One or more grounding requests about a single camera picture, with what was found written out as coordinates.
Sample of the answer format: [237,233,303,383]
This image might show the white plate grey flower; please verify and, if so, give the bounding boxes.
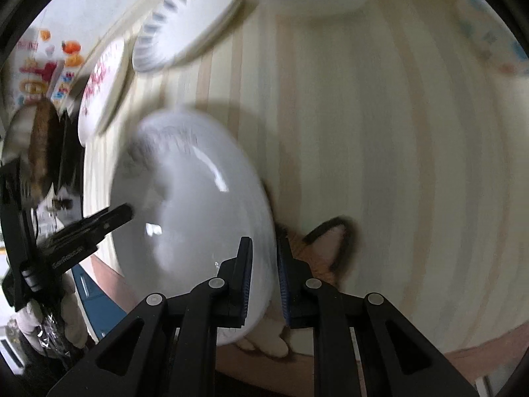
[110,108,276,345]

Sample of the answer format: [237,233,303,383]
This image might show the white plate pink rose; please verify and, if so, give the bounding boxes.
[78,37,129,146]

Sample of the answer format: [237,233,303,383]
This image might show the white plate black leaf rim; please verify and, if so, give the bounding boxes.
[132,0,242,73]

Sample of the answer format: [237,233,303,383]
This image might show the white bowl red pattern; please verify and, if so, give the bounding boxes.
[453,0,528,76]

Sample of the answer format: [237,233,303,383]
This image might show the steel wok with lid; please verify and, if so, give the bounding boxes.
[2,97,82,206]

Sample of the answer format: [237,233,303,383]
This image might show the striped table mat with cat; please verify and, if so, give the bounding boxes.
[81,0,529,385]

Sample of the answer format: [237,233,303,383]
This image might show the colourful wall stickers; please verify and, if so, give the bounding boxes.
[13,28,85,109]

